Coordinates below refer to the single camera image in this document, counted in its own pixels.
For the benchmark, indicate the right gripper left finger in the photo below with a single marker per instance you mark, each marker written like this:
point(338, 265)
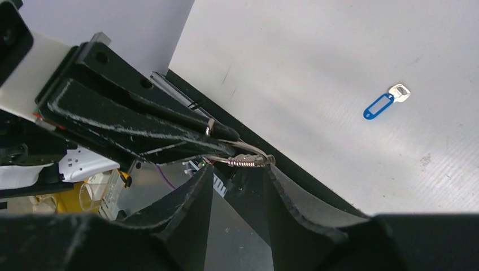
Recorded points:
point(170, 234)

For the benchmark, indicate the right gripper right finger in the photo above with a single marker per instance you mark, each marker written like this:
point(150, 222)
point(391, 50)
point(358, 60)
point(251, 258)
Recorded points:
point(307, 233)

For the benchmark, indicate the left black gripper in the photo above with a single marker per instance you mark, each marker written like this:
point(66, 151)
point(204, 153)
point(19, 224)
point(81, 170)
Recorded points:
point(101, 102)

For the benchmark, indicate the silver metal keyring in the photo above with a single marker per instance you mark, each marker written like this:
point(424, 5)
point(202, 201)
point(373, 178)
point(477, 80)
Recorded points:
point(257, 158)

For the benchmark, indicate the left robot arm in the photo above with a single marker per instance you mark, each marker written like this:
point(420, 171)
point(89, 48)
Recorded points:
point(30, 145)

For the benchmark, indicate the aluminium front rail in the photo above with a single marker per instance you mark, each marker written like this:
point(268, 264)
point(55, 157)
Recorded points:
point(192, 104)

